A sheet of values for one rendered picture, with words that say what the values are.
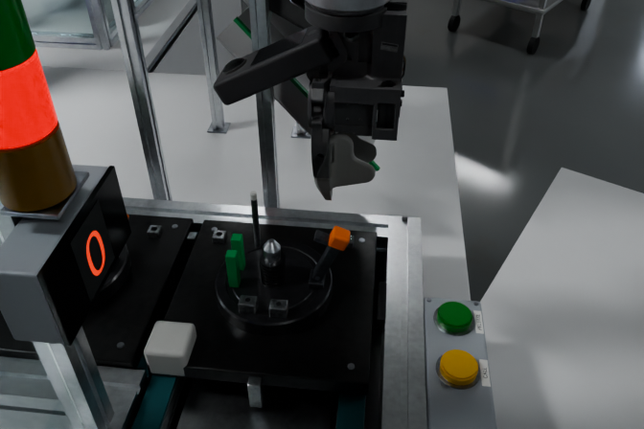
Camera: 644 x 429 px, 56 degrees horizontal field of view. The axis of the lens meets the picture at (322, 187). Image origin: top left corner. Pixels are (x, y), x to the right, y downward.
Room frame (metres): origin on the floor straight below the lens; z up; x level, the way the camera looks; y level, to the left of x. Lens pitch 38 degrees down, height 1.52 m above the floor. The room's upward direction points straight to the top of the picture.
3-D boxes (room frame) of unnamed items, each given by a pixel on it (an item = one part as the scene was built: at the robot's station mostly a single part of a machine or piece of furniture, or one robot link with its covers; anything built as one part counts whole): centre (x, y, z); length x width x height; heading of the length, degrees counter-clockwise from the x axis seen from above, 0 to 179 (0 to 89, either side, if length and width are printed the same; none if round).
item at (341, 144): (0.48, -0.02, 1.16); 0.06 x 0.03 x 0.09; 84
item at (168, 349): (0.42, 0.17, 0.97); 0.05 x 0.05 x 0.04; 84
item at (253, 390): (0.38, 0.07, 0.95); 0.01 x 0.01 x 0.04; 84
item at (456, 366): (0.40, -0.15, 0.96); 0.04 x 0.04 x 0.02
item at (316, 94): (0.50, -0.03, 1.27); 0.09 x 0.08 x 0.12; 84
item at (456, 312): (0.47, -0.15, 0.96); 0.04 x 0.04 x 0.02
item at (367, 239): (0.51, 0.06, 0.96); 0.24 x 0.24 x 0.02; 84
